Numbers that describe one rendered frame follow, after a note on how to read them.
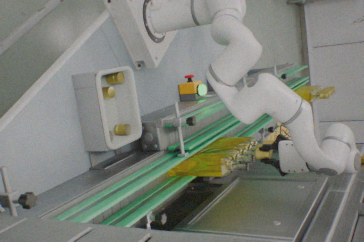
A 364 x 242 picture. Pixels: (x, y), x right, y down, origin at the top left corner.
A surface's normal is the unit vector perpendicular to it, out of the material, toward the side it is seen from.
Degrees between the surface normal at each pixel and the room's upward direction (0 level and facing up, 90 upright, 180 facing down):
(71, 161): 0
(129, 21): 90
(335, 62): 90
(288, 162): 109
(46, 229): 90
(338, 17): 90
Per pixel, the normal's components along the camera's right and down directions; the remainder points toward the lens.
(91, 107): -0.47, 0.22
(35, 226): -0.14, -0.97
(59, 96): 0.88, -0.04
